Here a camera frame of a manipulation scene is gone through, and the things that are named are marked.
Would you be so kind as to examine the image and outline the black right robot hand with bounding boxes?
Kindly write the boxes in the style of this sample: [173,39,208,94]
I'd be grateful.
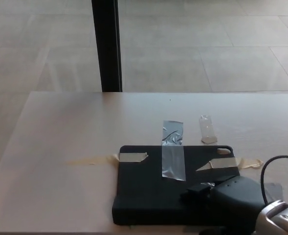
[180,175,269,235]

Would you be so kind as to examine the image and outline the black tray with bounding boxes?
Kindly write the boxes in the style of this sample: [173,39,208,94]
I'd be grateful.
[111,145,242,227]

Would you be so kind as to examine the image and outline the beige masking tape strip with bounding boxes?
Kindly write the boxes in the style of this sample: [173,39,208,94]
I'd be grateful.
[195,157,264,172]
[65,152,149,166]

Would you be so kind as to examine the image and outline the clear tape strip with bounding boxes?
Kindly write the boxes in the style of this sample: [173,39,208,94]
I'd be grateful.
[198,114,218,144]

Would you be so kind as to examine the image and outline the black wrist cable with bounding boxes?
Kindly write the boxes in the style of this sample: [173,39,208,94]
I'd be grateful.
[260,156,288,205]

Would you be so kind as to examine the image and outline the wide grey duct tape strip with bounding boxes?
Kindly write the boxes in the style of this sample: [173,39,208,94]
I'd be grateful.
[199,181,284,201]

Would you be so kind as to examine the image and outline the long grey duct tape strip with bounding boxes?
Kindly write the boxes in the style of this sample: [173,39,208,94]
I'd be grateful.
[161,119,186,182]

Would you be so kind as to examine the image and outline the black vertical window frame post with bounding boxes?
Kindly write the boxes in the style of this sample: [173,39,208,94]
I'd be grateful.
[91,0,123,93]

